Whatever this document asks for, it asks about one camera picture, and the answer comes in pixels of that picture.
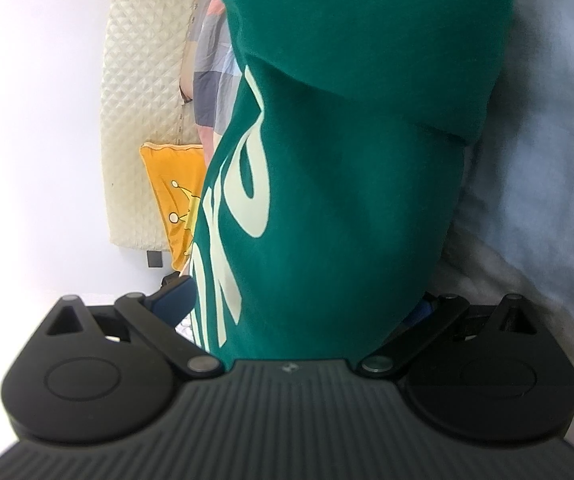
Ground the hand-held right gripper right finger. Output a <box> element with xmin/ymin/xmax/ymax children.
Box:
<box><xmin>358</xmin><ymin>292</ymin><xmax>542</xmax><ymax>377</ymax></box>

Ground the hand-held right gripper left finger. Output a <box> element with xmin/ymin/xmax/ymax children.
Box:
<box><xmin>42</xmin><ymin>275</ymin><xmax>225</xmax><ymax>380</ymax></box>

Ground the cream quilted headboard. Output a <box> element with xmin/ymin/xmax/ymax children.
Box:
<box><xmin>97</xmin><ymin>0</ymin><xmax>214</xmax><ymax>252</ymax></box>

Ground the checkered quilt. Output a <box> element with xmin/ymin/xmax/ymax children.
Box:
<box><xmin>198</xmin><ymin>0</ymin><xmax>574</xmax><ymax>467</ymax></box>

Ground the checkered pillow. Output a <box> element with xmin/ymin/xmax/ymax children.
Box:
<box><xmin>179</xmin><ymin>0</ymin><xmax>246</xmax><ymax>132</ymax></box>

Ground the green hoodie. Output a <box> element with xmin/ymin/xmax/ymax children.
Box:
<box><xmin>187</xmin><ymin>0</ymin><xmax>518</xmax><ymax>367</ymax></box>

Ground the yellow crown pillow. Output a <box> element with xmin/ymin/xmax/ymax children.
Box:
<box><xmin>139</xmin><ymin>142</ymin><xmax>208</xmax><ymax>272</ymax></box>

